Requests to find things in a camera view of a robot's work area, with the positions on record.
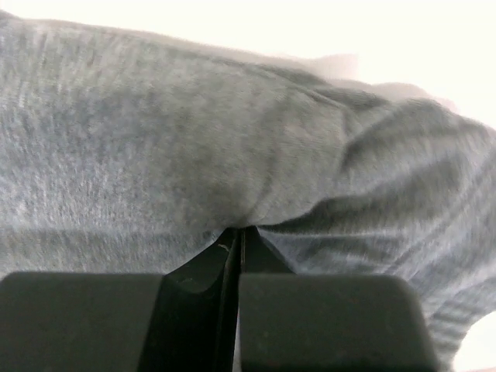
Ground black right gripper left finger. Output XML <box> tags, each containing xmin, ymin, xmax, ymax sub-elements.
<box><xmin>1</xmin><ymin>230</ymin><xmax>237</xmax><ymax>372</ymax></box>

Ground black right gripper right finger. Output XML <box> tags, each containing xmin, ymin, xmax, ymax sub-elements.
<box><xmin>238</xmin><ymin>228</ymin><xmax>439</xmax><ymax>371</ymax></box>

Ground grey shorts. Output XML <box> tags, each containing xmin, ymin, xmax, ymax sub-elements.
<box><xmin>1</xmin><ymin>12</ymin><xmax>495</xmax><ymax>371</ymax></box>

